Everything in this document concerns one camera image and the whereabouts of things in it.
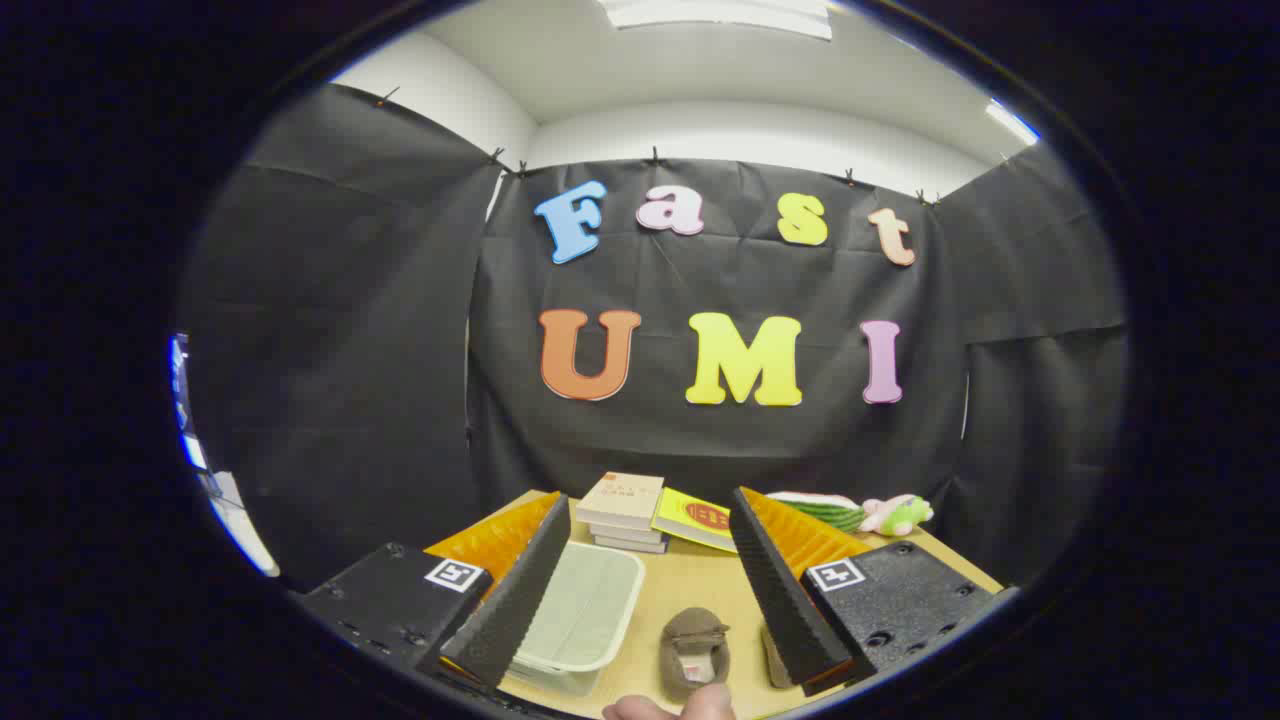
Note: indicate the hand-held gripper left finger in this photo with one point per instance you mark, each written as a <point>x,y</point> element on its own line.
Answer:
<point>520,600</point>

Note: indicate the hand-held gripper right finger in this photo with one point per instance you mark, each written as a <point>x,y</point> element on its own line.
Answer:
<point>785,600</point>

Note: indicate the brown fuzzy shoe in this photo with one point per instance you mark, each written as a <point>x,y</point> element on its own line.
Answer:
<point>695,630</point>
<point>772,655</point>

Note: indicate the cream fabric storage box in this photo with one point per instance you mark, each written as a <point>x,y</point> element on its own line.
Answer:
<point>590,610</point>

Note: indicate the watermelon slice plush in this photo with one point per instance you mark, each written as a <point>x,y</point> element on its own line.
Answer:
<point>825,512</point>

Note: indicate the yellow book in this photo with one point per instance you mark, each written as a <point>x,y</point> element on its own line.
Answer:
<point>695,515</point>

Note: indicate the grey book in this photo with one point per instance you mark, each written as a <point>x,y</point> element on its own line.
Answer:
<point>635,547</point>
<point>630,535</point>

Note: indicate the pink and green plush toy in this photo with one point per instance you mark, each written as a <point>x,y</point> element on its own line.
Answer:
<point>900,515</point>

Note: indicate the beige book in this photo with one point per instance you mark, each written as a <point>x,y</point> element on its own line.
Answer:
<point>620,497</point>

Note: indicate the black backdrop cloth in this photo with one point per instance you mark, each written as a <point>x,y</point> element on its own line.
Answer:
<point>700,450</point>

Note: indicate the small ceiling light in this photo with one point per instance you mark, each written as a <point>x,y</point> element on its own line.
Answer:
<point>1012,122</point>

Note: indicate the long ceiling light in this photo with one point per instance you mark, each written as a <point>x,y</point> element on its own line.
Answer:
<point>720,15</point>

